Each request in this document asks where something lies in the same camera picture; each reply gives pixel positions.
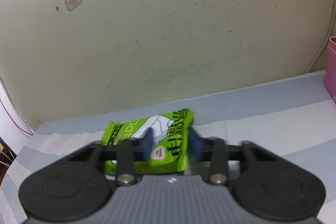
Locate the pink biscuit tin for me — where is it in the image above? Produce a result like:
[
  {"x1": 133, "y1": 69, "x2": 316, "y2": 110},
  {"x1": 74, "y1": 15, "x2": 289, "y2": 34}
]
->
[{"x1": 324, "y1": 36, "x2": 336, "y2": 99}]

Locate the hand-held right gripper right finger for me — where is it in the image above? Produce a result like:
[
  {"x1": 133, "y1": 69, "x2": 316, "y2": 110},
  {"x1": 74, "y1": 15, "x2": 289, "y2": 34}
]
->
[{"x1": 187, "y1": 126, "x2": 277, "y2": 186}]

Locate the green wipes packet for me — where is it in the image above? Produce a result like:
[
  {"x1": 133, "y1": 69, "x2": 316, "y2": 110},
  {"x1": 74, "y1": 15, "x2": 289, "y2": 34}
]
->
[{"x1": 101, "y1": 108, "x2": 195, "y2": 176}]

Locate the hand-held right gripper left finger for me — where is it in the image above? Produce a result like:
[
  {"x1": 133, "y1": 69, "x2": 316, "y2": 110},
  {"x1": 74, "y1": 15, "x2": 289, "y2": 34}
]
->
[{"x1": 66, "y1": 128, "x2": 155, "y2": 186}]

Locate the white wall sticker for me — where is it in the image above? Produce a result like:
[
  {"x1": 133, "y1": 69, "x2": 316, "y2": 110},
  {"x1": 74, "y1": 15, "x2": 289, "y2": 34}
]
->
[{"x1": 64, "y1": 0, "x2": 82, "y2": 12}]

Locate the striped blue bedsheet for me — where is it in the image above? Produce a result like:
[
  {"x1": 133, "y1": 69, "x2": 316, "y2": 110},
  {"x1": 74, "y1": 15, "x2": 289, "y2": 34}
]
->
[{"x1": 0, "y1": 69, "x2": 336, "y2": 224}]

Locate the white wall cable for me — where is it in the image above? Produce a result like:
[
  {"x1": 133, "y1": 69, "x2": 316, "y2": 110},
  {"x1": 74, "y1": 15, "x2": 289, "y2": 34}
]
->
[{"x1": 304, "y1": 36, "x2": 329, "y2": 74}]

